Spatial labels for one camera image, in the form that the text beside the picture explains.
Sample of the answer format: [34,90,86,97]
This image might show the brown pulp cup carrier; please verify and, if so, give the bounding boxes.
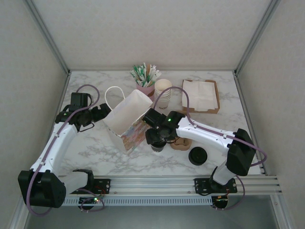
[171,137,193,152]

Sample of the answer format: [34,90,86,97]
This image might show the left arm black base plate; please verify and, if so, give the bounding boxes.
[67,178,112,194]

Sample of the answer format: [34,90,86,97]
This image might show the brown cardboard napkin tray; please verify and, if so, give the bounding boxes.
[181,79,220,115]

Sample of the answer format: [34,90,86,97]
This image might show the table edge rail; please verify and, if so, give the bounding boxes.
[233,73,267,176]
[56,71,72,120]

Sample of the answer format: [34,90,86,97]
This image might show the right table edge rail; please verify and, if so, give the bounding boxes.
[233,73,267,176]

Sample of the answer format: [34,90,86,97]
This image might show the black lidded coffee cup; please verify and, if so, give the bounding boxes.
[150,142,167,154]

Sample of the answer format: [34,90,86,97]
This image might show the left lower aluminium post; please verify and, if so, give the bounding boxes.
[9,207,27,229]

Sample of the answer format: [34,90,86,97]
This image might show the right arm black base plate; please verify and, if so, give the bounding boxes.
[194,177,238,194]

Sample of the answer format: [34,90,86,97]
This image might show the left aluminium frame post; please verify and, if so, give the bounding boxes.
[26,0,72,74]

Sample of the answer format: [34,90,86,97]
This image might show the right aluminium frame post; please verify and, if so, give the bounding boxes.
[233,0,283,76]

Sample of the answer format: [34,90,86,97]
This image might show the white paper napkin stack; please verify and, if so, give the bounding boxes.
[183,80,219,110]

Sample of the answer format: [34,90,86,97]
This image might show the right lower aluminium post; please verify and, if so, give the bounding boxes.
[270,193,289,229]

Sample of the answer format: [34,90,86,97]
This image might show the left table edge rail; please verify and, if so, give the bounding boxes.
[56,71,72,120]

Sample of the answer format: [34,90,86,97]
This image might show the aluminium mounting rail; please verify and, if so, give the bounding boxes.
[57,175,283,194]

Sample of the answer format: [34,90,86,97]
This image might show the pink paper cup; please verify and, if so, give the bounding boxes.
[135,81,156,101]

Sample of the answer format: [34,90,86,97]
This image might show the white paper cup stack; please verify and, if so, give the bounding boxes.
[154,78,173,111]

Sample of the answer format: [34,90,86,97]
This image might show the black round cup lid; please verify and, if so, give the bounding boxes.
[188,146,208,167]

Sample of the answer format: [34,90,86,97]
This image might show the aluminium frame post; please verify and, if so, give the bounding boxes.
[26,0,72,74]
[233,0,283,76]

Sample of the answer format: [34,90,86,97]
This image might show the white patterned paper gift bag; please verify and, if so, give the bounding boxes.
[102,86,153,155]

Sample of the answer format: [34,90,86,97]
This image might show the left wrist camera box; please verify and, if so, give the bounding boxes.
[71,92,92,108]

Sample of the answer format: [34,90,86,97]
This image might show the grey slotted cable duct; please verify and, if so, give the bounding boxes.
[61,197,213,206]

